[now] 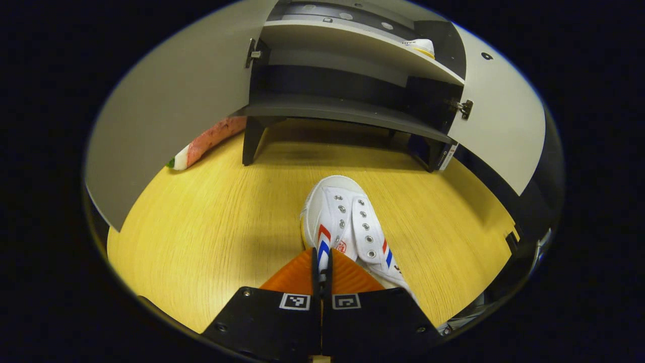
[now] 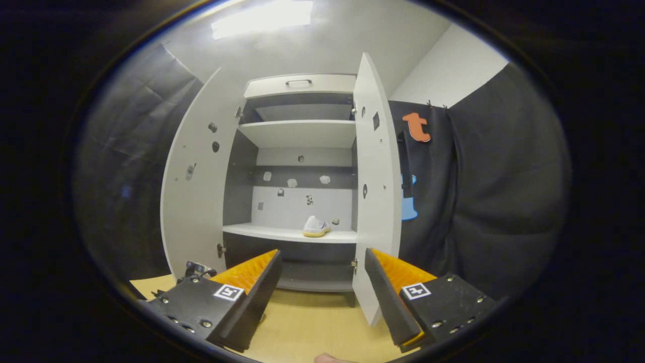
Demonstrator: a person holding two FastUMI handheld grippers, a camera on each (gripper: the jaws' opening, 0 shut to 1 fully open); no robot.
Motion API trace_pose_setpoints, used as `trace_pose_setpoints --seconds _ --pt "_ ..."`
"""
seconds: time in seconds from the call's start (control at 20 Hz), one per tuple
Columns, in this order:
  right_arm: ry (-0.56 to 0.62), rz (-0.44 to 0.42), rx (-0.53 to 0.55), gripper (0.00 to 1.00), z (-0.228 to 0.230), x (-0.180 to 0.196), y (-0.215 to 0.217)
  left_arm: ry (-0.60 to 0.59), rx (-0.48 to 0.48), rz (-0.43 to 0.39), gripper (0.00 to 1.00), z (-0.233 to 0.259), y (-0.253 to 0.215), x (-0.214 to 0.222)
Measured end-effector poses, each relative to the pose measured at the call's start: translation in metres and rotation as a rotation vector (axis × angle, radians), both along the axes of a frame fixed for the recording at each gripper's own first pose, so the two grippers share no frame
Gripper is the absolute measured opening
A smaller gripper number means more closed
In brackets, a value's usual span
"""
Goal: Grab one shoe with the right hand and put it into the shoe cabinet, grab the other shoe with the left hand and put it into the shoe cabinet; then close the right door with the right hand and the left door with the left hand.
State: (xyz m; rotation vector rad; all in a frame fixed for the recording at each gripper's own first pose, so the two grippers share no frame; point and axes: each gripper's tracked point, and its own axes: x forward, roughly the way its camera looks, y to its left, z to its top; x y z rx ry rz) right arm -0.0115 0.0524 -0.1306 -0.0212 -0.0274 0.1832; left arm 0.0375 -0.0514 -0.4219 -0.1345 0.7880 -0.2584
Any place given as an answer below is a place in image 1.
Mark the watermelon slice plush toy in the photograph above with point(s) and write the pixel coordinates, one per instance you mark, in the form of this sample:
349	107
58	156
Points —
206	143

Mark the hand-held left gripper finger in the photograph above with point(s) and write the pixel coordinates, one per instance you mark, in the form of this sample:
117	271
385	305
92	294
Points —
316	275
327	282

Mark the white shoe cabinet door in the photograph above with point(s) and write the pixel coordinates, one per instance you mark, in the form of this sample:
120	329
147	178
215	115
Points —
504	116
176	101

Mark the white striped canvas shoe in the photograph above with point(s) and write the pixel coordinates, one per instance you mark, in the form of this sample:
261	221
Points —
422	48
347	217

